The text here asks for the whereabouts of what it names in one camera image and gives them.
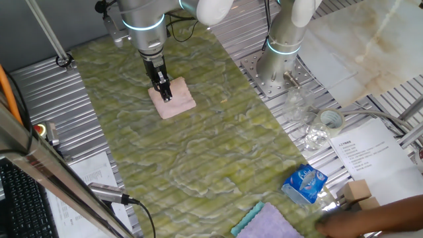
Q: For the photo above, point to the purple cloth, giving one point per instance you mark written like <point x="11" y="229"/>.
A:
<point x="267" y="224"/>

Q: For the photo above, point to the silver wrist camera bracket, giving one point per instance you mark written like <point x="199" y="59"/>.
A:
<point x="114" y="31"/>

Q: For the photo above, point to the printed table paper sheet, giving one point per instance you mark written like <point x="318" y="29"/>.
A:
<point x="96" y="172"/>

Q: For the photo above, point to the aluminium pole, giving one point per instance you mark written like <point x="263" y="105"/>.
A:
<point x="46" y="29"/>

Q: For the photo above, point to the small cardboard box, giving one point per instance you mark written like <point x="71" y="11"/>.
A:
<point x="355" y="191"/>

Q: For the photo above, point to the white marble pattern sheet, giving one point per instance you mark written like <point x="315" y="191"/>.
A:
<point x="363" y="49"/>

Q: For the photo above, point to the white paper with text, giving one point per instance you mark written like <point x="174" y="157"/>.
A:
<point x="373" y="158"/>

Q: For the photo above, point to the clear glass beaker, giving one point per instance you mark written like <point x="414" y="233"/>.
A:
<point x="315" y="137"/>
<point x="297" y="102"/>

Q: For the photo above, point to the red emergency stop button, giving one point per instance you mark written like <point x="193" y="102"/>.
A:
<point x="39" y="129"/>

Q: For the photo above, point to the person's right hand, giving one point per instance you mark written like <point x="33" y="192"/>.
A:
<point x="338" y="226"/>

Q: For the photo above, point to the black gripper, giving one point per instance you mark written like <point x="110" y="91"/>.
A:
<point x="153" y="67"/>

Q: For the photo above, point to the grey metal camera box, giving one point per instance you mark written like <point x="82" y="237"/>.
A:
<point x="52" y="132"/>

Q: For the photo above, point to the green marble pattern mat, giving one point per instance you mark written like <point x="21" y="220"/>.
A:
<point x="198" y="158"/>

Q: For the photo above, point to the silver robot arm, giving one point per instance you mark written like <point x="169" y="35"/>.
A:
<point x="145" y="20"/>

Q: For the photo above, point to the person's right forearm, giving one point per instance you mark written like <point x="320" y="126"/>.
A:
<point x="393" y="213"/>

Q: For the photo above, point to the black keyboard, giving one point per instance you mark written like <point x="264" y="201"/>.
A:
<point x="23" y="208"/>

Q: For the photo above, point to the silver ribbed camera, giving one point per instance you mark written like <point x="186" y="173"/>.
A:
<point x="105" y="193"/>

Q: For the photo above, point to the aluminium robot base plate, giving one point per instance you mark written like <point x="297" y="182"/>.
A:
<point x="251" y="66"/>

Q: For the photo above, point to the blue tissue pack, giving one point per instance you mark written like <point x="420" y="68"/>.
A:
<point x="304" y="185"/>

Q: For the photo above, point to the teal cloth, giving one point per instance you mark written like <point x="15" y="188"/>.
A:
<point x="246" y="219"/>

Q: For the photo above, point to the wooden block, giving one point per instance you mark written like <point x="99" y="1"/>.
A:
<point x="368" y="203"/>

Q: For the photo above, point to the shiny metal frame bar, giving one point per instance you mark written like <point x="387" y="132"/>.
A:
<point x="49" y="168"/>

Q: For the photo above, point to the orange tube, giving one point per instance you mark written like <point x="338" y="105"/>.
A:
<point x="8" y="92"/>

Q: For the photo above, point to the pink fluffy cloth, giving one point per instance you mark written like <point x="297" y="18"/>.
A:
<point x="180" y="104"/>

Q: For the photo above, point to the beige tape roll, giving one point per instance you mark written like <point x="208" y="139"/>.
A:
<point x="340" y="127"/>

